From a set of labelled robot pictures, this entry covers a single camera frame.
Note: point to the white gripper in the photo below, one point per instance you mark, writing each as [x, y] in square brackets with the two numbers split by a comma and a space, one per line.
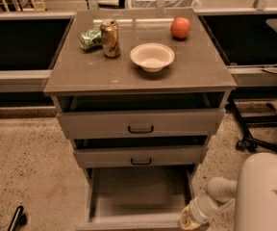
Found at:
[196, 212]

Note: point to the grey bottom drawer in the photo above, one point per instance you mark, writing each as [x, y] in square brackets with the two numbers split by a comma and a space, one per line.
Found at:
[137, 198]

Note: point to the grey drawer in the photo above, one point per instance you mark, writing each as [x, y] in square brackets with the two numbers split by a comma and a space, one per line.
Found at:
[141, 156]
[134, 124]
[137, 198]

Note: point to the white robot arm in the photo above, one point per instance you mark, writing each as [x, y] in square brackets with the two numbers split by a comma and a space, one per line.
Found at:
[253, 196]

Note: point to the grey middle drawer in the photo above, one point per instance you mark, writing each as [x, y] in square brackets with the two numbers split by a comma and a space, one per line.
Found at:
[141, 156]

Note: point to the grey top drawer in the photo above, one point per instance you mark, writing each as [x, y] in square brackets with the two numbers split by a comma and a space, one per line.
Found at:
[134, 124]

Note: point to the grey drawer cabinet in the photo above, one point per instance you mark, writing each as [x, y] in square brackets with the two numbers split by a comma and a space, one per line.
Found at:
[90, 82]

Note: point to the black office chair base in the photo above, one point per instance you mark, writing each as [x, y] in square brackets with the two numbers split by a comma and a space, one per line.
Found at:
[258, 124]

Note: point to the white paper bowl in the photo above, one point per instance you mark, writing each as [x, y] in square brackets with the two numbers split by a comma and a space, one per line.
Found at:
[152, 57]

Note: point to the black chair leg left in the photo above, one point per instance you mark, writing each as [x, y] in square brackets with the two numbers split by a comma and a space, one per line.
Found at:
[19, 219]

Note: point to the red apple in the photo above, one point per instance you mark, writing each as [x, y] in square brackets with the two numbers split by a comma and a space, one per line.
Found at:
[180, 28]

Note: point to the gold soda can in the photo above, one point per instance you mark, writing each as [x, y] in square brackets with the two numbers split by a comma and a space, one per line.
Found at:
[109, 38]

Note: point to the green crushed can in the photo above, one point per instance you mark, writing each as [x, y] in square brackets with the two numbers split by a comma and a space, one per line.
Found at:
[90, 38]

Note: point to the white wire basket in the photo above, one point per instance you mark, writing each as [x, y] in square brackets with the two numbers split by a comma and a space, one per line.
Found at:
[151, 4]

